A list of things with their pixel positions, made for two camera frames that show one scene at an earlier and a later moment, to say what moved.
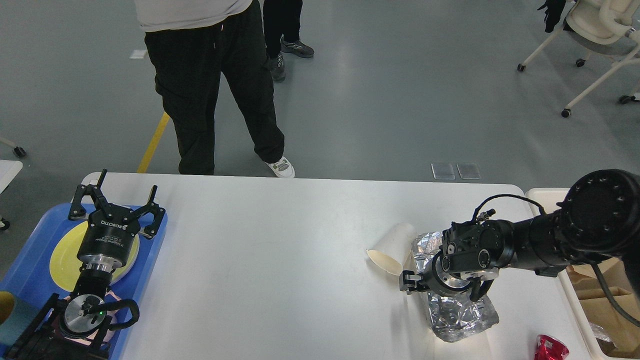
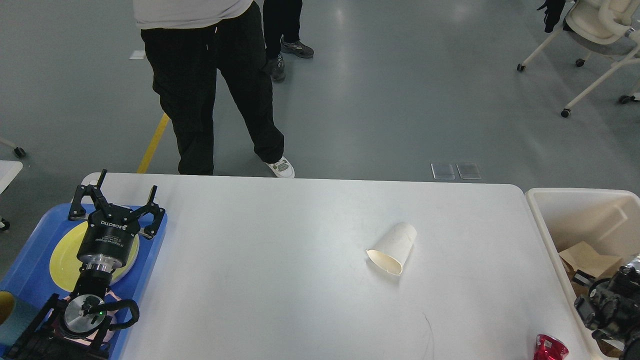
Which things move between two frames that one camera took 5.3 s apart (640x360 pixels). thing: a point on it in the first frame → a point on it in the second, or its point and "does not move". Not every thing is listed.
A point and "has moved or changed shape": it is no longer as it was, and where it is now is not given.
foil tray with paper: (454, 317) has moved or changed shape
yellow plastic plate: (64, 267) does not move
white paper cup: (392, 250) does not move
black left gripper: (107, 242) does not move
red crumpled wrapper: (549, 348) does not move
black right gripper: (437, 279) → (582, 277)
